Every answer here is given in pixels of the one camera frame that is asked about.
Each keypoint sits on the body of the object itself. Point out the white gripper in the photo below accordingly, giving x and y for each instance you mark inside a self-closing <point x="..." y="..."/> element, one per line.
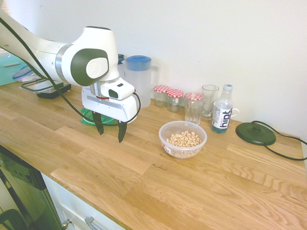
<point x="105" y="107"/>

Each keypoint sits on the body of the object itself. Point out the green round container lid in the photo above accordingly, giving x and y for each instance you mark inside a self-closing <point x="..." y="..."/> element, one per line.
<point x="86" y="119"/>

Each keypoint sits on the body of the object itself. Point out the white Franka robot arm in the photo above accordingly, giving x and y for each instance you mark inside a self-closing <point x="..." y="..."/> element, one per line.
<point x="48" y="52"/>

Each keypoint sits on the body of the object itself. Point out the clear pitcher blue lid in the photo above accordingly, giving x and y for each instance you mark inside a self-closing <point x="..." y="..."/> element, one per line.
<point x="141" y="81"/>

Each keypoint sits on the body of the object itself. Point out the clear round food container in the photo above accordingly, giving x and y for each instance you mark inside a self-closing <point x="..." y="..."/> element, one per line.
<point x="168" y="130"/>

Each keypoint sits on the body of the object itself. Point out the glass jar red checkered lid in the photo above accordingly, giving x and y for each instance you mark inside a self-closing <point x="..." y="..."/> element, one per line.
<point x="174" y="100"/>
<point x="193" y="95"/>
<point x="161" y="95"/>

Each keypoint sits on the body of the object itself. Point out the dark round lid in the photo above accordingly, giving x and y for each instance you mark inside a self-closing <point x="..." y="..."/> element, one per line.
<point x="254" y="135"/>

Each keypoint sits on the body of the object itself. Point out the white kitchen cabinet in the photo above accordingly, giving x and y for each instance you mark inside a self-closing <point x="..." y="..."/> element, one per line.
<point x="72" y="203"/>

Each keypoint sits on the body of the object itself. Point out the faceted drinking glass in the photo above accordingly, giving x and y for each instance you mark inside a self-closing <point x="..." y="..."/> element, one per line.
<point x="194" y="113"/>

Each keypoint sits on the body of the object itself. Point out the clear zip bag blue seal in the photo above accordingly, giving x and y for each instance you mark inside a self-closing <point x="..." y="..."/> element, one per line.
<point x="24" y="74"/>

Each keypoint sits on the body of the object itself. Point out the tall footed drinking glass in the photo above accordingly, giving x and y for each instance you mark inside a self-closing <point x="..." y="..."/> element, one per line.
<point x="209" y="100"/>

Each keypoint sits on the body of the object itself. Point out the steel front appliance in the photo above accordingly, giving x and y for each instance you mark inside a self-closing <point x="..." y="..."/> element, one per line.
<point x="21" y="182"/>

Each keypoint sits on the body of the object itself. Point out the metal cabinet knob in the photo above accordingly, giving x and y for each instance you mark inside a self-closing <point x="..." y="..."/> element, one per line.
<point x="66" y="224"/>

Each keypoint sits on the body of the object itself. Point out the hint water bottle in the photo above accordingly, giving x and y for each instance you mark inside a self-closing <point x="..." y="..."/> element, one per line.
<point x="221" y="115"/>

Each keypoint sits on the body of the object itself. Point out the teal mat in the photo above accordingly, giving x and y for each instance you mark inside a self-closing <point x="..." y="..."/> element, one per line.
<point x="8" y="73"/>

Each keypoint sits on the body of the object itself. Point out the small pale stick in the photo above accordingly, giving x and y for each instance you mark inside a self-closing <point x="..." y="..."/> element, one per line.
<point x="12" y="64"/>

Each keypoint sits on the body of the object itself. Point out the white mug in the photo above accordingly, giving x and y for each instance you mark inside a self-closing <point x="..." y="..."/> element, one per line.
<point x="233" y="112"/>

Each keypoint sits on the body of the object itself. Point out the dark green curved object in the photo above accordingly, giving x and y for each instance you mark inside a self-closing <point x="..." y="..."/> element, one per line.
<point x="12" y="219"/>

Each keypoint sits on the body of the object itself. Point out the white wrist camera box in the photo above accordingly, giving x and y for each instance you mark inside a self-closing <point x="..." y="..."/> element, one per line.
<point x="126" y="88"/>

